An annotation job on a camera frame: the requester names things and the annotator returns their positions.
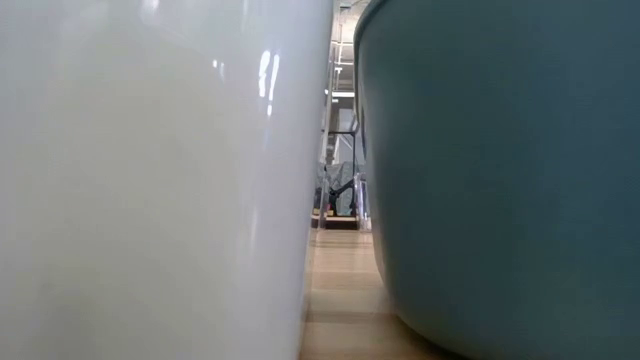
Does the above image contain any teal plastic bin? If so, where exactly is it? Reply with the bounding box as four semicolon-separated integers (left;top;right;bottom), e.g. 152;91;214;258
352;0;640;360

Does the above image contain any white plastic bin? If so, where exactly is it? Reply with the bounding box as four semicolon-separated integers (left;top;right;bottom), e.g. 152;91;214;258
0;0;335;360

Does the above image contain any black angled stand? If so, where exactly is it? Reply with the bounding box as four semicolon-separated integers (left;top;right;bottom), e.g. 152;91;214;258
327;178;358;217

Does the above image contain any black station frame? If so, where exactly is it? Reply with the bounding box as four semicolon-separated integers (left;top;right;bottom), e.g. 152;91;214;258
327;129;359;174

